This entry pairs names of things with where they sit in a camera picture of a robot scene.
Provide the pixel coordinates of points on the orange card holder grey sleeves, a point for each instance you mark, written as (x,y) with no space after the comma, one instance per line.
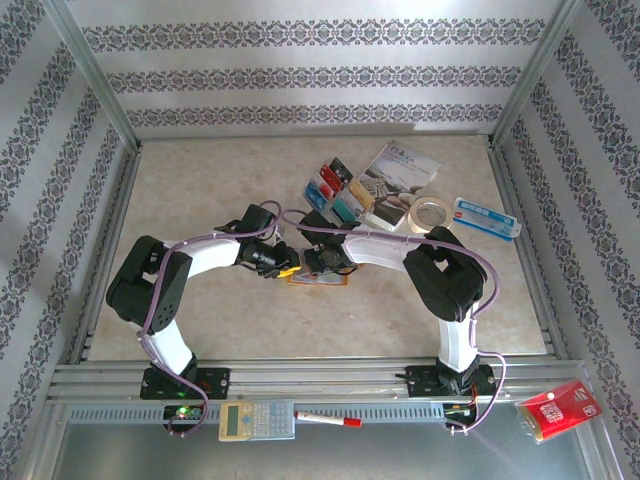
(320,282)

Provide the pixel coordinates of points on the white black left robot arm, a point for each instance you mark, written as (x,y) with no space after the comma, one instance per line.
(215,256)

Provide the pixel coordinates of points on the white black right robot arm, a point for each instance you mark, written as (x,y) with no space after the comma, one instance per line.
(375,251)

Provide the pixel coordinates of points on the teal card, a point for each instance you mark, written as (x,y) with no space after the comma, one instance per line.
(345,206)

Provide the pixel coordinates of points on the blue card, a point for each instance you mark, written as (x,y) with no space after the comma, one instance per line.
(315,199)

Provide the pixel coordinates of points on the white red card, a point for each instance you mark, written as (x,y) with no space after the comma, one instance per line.
(324,189)

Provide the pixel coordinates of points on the gold card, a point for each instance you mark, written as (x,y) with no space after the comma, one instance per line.
(361,192)

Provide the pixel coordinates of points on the black card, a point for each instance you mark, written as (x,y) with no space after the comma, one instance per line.
(342,170)

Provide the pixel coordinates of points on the beige masking tape roll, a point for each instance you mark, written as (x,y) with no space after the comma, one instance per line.
(411,212)

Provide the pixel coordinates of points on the photo print brochure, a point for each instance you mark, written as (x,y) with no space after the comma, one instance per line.
(400,170)

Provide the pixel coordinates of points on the white red marker pen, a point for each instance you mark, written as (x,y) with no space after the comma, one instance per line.
(325,417)

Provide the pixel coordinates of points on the beige grey calculator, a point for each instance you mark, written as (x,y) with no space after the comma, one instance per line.
(255,420)

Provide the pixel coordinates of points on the blue white flat packet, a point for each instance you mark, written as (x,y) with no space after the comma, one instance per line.
(485,217)

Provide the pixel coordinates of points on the left control board with lights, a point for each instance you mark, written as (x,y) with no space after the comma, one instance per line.
(185,412)

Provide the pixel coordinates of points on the grey metal shelf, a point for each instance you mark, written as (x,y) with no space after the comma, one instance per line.
(320,457)

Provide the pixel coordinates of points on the red packet in clear wrap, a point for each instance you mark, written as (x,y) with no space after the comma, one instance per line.
(555,412)

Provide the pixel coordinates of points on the aluminium mounting rail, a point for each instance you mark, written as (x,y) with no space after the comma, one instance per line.
(320,380)

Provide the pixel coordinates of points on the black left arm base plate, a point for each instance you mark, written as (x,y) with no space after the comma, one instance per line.
(215,382)

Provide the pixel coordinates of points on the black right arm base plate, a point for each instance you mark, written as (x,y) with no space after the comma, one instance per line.
(420,382)

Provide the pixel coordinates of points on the aluminium side rail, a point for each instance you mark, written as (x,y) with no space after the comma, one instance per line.
(107,225)
(530,260)

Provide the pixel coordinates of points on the aluminium frame post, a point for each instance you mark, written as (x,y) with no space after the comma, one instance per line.
(537,70)
(90,70)

